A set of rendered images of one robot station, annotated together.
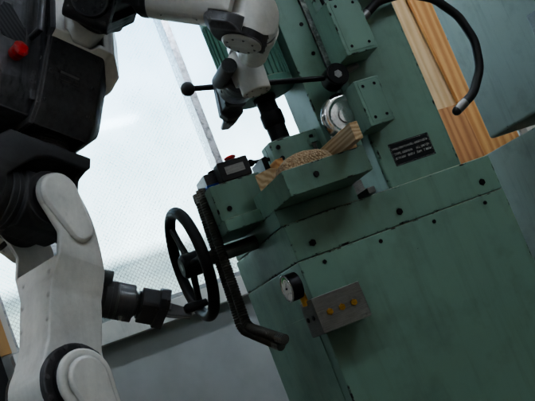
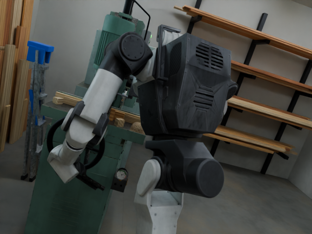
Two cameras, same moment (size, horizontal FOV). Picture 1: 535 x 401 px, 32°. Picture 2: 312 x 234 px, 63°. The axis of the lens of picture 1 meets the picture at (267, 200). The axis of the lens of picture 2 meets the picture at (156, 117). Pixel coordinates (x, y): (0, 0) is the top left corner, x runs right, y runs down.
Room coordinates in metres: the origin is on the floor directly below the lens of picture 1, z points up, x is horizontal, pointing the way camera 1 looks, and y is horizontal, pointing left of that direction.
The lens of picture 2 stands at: (1.60, 1.25, 1.32)
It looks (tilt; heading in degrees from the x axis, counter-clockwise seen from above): 13 degrees down; 287
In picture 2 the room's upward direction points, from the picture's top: 18 degrees clockwise
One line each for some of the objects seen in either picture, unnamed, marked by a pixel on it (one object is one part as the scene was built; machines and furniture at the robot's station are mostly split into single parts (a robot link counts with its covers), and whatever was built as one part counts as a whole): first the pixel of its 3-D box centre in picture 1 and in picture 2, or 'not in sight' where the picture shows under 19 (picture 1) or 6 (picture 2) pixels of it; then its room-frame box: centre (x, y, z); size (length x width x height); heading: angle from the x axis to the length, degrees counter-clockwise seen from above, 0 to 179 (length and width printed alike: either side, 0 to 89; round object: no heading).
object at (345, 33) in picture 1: (346, 30); not in sight; (2.33, -0.34, 1.22); 0.09 x 0.08 x 0.15; 111
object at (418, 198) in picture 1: (363, 226); (95, 128); (2.44, -0.20, 0.76); 0.57 x 0.45 x 0.09; 111
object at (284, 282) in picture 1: (294, 290); (121, 174); (2.08, 0.02, 0.65); 0.06 x 0.04 x 0.08; 21
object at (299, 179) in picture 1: (271, 210); (95, 122); (2.33, 0.00, 0.87); 0.61 x 0.30 x 0.06; 21
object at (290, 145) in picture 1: (294, 153); not in sight; (2.40, -0.11, 0.99); 0.14 x 0.07 x 0.09; 111
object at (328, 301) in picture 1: (334, 309); (120, 180); (2.10, -0.05, 0.58); 0.12 x 0.08 x 0.08; 111
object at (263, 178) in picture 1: (268, 179); (119, 122); (2.20, -0.02, 0.92); 0.04 x 0.03 x 0.04; 62
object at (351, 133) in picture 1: (310, 171); (112, 114); (2.31, -0.12, 0.92); 0.62 x 0.02 x 0.04; 21
